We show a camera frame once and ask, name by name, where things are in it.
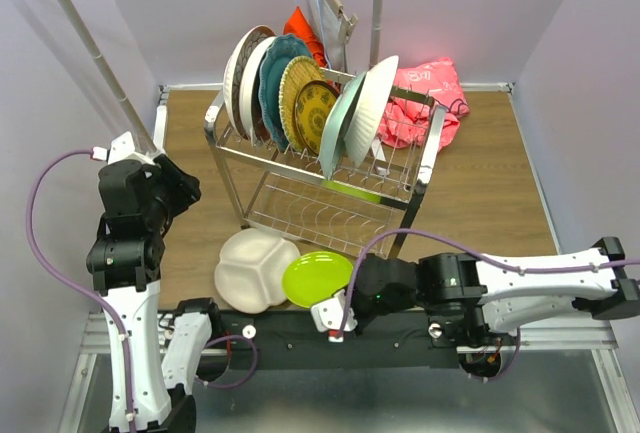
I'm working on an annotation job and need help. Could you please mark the lime green plate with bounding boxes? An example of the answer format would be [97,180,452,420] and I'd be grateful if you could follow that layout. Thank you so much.
[281,251,353,308]

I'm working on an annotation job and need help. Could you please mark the white divided plate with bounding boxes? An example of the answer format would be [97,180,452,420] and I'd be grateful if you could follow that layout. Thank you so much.
[214,228,300,314]

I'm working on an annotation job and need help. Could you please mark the grey swirl ceramic plate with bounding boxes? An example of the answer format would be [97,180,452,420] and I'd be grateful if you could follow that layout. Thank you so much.
[238,35,276,146]

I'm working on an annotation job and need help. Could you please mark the floral brown rim plate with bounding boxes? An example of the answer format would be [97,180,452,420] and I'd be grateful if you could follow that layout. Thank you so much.
[222,25,275,139]
[345,55,399,166]

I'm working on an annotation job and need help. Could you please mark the pale blue square plate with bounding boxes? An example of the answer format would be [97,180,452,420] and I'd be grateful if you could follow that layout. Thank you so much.
[318,72,367,179]

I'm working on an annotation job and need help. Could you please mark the yellow black patterned plate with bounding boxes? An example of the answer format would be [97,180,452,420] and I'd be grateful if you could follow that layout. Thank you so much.
[294,80,339,156]

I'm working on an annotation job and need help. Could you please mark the woven bamboo plate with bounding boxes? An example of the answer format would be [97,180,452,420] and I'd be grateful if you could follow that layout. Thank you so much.
[278,56,323,152]

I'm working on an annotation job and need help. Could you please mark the teal scalloped plate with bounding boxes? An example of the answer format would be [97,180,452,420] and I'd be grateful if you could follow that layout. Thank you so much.
[258,34,312,152]

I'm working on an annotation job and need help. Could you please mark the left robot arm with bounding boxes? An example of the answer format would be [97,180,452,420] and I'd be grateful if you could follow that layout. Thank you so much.
[86,154,225,432]

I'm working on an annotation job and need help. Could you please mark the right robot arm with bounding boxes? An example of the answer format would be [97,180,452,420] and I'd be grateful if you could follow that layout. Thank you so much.
[338,237,639,348]

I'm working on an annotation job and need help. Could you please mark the steel two-tier dish rack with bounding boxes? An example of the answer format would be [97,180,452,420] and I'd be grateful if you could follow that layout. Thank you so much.
[203,67,449,280]

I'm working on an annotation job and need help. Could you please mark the black base bar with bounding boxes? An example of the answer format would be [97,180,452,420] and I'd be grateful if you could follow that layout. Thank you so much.
[199,308,501,372]

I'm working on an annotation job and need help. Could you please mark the pink patterned garment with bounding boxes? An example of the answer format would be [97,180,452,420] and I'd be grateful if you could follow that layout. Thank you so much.
[377,56,471,153]

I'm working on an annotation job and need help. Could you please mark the orange garment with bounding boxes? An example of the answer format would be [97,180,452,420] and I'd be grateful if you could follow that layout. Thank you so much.
[283,6,328,67]

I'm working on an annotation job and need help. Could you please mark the grey towel with panda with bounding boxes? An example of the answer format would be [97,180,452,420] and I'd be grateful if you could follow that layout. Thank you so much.
[307,0,352,72]

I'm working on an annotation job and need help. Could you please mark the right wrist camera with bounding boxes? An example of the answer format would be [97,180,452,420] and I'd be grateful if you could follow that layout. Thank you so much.
[310,290,358,343]

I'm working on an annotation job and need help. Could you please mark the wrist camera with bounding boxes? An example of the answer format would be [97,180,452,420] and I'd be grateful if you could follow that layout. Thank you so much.
[310,290,358,343]
[89,131,165,165]

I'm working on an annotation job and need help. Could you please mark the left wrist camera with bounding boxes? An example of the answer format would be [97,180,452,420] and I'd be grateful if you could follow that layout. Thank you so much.
[89,131,165,165]

